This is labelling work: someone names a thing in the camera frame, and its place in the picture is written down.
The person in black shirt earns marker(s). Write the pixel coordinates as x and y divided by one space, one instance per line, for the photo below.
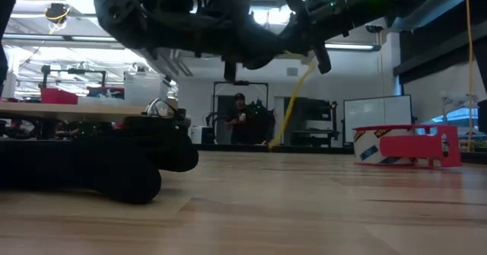
247 83

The black ceiling camera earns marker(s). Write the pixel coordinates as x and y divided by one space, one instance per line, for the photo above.
374 29

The grey wall vent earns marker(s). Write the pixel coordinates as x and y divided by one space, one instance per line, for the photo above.
292 72

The red tape dispenser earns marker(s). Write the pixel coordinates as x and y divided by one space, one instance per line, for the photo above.
411 148

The black gantry frame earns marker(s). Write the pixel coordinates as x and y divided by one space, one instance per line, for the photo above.
76 71

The clear safety glasses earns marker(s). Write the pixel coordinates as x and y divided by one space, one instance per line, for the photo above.
158 108

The white box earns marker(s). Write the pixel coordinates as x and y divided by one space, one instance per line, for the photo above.
196 135

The red plastic bin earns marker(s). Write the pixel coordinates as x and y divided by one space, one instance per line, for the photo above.
59 96

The white storage container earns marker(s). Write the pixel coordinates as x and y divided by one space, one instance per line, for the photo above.
144 89

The white whiteboard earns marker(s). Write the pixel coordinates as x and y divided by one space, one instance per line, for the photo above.
376 118

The black soft bag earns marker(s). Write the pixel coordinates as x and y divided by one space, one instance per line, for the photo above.
95 163

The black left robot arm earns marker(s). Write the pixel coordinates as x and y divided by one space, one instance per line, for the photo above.
121 15

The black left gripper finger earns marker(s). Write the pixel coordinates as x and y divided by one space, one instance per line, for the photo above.
230 72
260 61

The white printed packing tape roll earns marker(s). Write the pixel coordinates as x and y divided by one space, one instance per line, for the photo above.
367 144

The long ceiling light bar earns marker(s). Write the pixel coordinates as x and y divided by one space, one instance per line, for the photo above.
350 46

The black shelf cart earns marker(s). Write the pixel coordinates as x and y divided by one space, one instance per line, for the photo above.
312 114

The wooden background table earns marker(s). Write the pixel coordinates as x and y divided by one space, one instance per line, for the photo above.
68 112

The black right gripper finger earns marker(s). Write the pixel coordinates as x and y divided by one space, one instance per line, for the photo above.
324 61

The black table edge rail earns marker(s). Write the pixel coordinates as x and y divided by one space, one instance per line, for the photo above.
312 148

